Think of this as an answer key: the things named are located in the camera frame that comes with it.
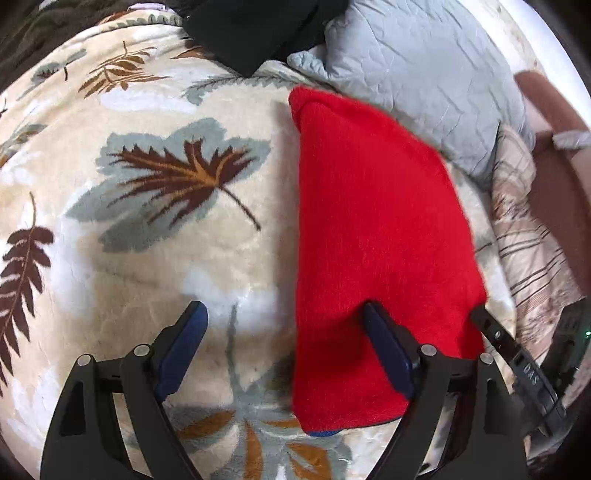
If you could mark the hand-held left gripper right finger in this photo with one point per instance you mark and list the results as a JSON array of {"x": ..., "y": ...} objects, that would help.
[{"x": 390, "y": 348}]

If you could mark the leaf print fleece blanket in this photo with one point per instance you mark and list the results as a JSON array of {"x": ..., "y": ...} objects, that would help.
[{"x": 138, "y": 258}]

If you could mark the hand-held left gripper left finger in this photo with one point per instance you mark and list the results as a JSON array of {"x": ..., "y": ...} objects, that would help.
[{"x": 183, "y": 344}]

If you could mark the beige striped pillow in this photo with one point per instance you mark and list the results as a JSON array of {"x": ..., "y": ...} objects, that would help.
[{"x": 521, "y": 240}]

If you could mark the black cloth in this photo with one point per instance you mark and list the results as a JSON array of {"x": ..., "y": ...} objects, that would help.
[{"x": 258, "y": 27}]

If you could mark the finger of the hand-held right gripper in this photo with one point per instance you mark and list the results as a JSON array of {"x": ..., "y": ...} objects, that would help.
[{"x": 493, "y": 333}]

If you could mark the grey quilted pillow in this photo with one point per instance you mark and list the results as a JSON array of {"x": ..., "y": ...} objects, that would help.
[{"x": 425, "y": 74}]

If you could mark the brown bed frame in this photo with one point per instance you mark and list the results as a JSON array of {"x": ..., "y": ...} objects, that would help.
[{"x": 558, "y": 198}]

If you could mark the red sweater with blue trim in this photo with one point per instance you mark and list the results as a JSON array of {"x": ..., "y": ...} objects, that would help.
[{"x": 383, "y": 221}]

